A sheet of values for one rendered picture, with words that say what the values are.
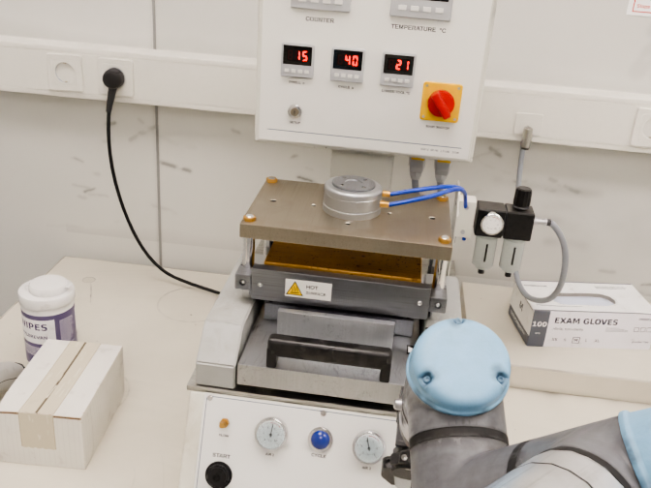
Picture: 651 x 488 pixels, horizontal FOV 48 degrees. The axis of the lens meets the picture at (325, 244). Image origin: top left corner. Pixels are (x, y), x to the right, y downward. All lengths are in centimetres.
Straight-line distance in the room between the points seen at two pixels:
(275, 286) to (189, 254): 69
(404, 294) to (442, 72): 33
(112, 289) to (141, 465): 53
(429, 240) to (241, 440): 34
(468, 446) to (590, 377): 80
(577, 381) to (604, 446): 89
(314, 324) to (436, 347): 41
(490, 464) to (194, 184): 114
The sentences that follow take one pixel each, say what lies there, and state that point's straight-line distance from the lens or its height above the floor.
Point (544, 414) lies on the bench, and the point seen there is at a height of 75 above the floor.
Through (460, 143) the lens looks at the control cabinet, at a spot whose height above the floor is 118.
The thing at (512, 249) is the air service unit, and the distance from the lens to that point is 117.
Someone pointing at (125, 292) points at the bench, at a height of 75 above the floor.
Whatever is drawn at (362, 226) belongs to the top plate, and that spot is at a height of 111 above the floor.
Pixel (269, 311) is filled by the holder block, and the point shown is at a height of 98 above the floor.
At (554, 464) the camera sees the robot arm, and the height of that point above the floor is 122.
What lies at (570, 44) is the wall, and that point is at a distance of 146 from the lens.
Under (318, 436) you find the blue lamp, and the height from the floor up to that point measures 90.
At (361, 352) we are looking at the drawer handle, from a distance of 88.
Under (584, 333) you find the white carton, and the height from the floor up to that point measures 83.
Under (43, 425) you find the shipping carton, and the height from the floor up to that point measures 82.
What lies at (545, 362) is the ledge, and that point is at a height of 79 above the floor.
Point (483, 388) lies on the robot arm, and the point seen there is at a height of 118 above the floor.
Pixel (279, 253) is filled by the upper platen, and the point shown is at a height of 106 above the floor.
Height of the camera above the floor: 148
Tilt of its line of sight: 24 degrees down
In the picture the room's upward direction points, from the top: 4 degrees clockwise
